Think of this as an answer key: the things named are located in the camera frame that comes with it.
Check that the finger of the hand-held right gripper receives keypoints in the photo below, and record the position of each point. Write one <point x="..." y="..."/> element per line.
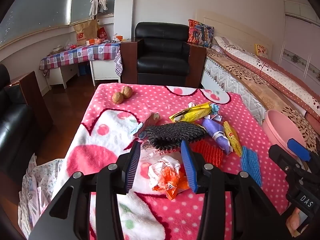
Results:
<point x="282" y="160"/>
<point x="298" y="150"/>

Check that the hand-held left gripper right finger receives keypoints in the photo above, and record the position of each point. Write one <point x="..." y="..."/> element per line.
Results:
<point x="188" y="167"/>

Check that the cream headboard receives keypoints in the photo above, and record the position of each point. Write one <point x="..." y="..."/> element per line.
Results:
<point x="237" y="27"/>

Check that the red knit pad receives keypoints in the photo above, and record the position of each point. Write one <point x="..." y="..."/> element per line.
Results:
<point x="210" y="152"/>

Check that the bed with floral bedding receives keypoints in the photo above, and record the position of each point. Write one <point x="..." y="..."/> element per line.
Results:
<point x="250" y="80"/>

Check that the red bag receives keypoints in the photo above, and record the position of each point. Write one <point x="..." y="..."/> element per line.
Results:
<point x="102" y="33"/>

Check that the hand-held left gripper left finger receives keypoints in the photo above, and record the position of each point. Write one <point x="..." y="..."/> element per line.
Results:
<point x="133" y="165"/>

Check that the yellow snack wrapper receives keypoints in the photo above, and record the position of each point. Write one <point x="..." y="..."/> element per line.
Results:
<point x="192" y="112"/>

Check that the yellow floral pillow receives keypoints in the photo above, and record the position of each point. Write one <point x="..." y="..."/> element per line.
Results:
<point x="261" y="50"/>

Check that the clear plastic bag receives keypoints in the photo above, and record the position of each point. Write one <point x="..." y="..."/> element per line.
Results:
<point x="155" y="155"/>

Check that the black spiky brush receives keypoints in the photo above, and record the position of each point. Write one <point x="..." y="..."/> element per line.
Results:
<point x="175" y="132"/>

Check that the coat rack with clothes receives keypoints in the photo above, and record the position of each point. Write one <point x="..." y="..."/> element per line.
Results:
<point x="97" y="5"/>

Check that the rolled white pink quilt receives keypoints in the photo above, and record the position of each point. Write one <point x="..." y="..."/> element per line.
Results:
<point x="262" y="67"/>

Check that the white wardrobe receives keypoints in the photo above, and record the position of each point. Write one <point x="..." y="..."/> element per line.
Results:
<point x="300" y="42"/>

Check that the white desk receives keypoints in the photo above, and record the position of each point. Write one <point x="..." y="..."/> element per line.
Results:
<point x="105" y="70"/>

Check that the black leather sofa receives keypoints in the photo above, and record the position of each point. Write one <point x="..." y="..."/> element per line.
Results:
<point x="15" y="125"/>

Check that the orange box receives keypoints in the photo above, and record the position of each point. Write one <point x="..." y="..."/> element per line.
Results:
<point x="118" y="38"/>

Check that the pink plastic bucket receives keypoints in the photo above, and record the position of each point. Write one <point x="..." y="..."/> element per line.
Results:
<point x="275" y="127"/>

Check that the orange white wrapper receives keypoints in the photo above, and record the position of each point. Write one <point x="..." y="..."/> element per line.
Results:
<point x="167" y="177"/>

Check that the checkered cloth side table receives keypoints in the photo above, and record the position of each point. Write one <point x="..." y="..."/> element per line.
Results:
<point x="82" y="53"/>

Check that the small blue wrapper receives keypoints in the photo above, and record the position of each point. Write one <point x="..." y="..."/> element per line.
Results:
<point x="214" y="107"/>

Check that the floral cloth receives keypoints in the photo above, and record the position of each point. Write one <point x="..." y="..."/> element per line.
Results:
<point x="35" y="187"/>

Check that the window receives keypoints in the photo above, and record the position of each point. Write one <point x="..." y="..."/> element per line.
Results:
<point x="37" y="7"/>

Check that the brown paper bag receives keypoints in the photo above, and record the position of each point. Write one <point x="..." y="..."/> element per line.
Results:
<point x="85" y="33"/>

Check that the walnut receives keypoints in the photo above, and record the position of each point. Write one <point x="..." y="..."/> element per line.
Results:
<point x="127" y="91"/>
<point x="117" y="97"/>

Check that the purple wrapper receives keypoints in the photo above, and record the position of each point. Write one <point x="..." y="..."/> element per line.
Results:
<point x="212" y="127"/>

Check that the person's right hand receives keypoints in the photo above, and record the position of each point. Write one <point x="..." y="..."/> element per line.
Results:
<point x="296" y="220"/>

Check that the colourful printed pillow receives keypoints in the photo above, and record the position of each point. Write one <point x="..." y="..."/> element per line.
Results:
<point x="200" y="33"/>

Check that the white quilted mattress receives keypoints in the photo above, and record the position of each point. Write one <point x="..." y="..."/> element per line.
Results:
<point x="225" y="85"/>

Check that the black leather armchair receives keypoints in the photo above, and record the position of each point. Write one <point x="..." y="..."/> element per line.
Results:
<point x="162" y="52"/>

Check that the pink wrapper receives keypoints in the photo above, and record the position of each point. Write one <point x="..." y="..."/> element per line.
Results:
<point x="151" y="118"/>

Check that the yellow red snack packet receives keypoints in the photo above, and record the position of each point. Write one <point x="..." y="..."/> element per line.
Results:
<point x="231" y="135"/>

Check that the blue knit pad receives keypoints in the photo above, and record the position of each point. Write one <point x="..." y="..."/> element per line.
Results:
<point x="251" y="165"/>

